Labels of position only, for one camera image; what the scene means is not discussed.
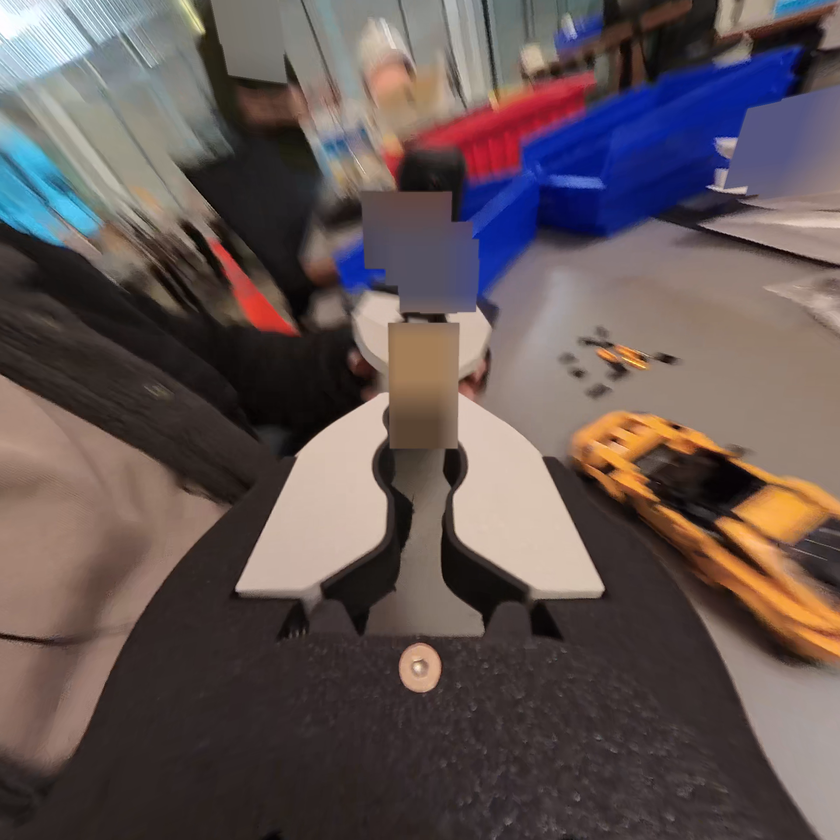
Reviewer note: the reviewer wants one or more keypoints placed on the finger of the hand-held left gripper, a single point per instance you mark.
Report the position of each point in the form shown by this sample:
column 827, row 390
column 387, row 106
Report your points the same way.
column 474, row 334
column 371, row 328

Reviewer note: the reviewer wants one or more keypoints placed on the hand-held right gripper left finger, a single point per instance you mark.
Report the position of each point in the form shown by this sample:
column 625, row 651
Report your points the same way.
column 321, row 518

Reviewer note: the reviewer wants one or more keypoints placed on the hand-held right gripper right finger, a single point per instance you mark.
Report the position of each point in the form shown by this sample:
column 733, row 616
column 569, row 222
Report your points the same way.
column 525, row 518

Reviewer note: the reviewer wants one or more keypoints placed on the pile of small lego parts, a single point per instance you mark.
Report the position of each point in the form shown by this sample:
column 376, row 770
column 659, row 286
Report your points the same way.
column 620, row 358

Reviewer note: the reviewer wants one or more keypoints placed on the orange lego car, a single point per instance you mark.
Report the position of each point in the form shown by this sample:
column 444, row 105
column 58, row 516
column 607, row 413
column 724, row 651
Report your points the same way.
column 754, row 558

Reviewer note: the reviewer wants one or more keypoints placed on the person's left hand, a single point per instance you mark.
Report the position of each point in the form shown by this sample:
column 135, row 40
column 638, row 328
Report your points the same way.
column 474, row 384

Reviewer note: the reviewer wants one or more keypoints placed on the red plastic bin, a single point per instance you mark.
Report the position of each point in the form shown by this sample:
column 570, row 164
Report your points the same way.
column 499, row 131

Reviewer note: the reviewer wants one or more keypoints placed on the blue plastic bin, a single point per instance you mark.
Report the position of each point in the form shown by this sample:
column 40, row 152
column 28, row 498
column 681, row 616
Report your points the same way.
column 689, row 92
column 505, row 216
column 590, row 197

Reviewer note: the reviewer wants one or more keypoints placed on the orange-red panel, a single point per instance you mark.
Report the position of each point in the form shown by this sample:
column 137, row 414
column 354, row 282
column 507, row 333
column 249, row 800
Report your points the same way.
column 253, row 289

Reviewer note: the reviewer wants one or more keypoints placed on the black fleece jacket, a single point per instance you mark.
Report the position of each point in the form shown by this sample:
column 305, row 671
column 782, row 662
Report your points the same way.
column 98, row 367

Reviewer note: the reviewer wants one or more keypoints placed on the stack of white paper bags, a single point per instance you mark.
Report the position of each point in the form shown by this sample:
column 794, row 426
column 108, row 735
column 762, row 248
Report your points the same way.
column 787, row 229

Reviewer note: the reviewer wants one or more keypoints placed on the clear plastic parts bag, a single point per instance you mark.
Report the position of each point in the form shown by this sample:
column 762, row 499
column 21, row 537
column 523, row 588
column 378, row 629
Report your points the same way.
column 810, row 298

